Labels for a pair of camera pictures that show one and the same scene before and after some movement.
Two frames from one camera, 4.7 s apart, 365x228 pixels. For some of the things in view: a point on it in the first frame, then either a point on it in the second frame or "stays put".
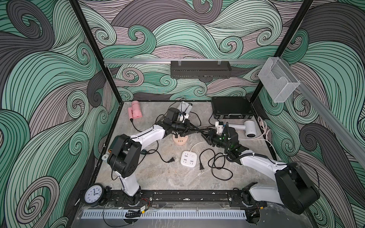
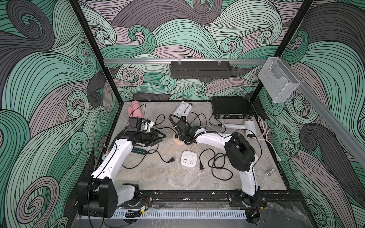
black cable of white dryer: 209,119 → 258,138
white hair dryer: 236,126 stays put
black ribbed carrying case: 232,108 stays put
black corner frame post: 285,43 stays put
